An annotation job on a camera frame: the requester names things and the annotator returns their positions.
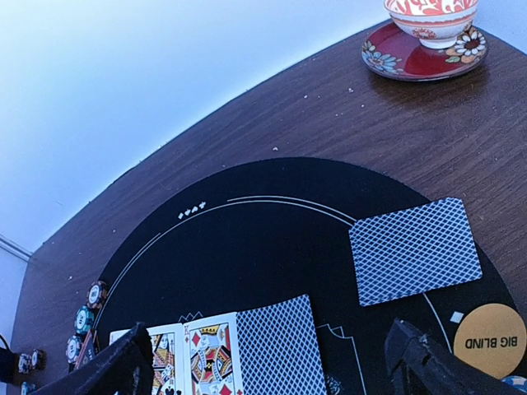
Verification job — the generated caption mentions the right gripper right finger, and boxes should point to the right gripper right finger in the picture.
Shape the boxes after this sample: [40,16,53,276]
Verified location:
[385,318,515,394]

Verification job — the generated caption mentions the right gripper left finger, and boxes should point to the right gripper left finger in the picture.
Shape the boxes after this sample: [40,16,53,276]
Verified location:
[35,323,154,394]

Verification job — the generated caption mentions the red black triangular all-in marker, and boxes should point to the red black triangular all-in marker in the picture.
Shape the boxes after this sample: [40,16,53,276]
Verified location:
[74,329,99,369]

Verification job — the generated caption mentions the queen of spades card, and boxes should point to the queen of spades card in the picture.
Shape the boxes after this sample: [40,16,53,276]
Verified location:
[147,323,184,394]

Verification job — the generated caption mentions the single white blue poker chip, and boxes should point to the single white blue poker chip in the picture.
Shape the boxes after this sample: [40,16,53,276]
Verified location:
[65,334,84,365]

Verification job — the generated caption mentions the single green blue poker chip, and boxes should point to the single green blue poker chip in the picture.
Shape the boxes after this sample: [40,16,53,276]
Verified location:
[74,305,97,336]

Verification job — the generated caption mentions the single brown 100 poker chip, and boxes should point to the single brown 100 poker chip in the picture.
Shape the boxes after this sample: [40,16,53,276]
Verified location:
[86,280,109,310]

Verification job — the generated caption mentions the orange big blind button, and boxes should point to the orange big blind button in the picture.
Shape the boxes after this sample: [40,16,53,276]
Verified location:
[453,303,526,379]

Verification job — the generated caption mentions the king of diamonds card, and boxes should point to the king of diamonds card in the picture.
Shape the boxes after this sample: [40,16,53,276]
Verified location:
[183,313,245,395]

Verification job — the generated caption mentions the white blue poker chip stack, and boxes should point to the white blue poker chip stack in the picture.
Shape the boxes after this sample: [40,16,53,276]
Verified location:
[16,349,46,374]

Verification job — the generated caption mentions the ace of diamonds card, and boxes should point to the ace of diamonds card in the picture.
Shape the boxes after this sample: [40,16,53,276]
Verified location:
[109,329,129,345]

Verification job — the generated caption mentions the dark blue cup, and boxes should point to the dark blue cup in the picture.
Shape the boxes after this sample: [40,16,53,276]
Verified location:
[0,335,19,385]

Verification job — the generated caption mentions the round black poker mat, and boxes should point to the round black poker mat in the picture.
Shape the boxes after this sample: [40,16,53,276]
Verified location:
[96,158,514,394]

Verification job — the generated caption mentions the red floral saucer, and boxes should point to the red floral saucer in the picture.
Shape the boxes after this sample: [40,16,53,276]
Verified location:
[361,22,489,81]

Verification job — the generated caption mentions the red white patterned tea bowl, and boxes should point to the red white patterned tea bowl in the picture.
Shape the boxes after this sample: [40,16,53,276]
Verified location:
[383,0,478,49]

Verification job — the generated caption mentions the left aluminium frame post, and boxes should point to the left aluminium frame post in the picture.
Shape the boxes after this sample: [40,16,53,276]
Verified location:
[0,235,32,263]

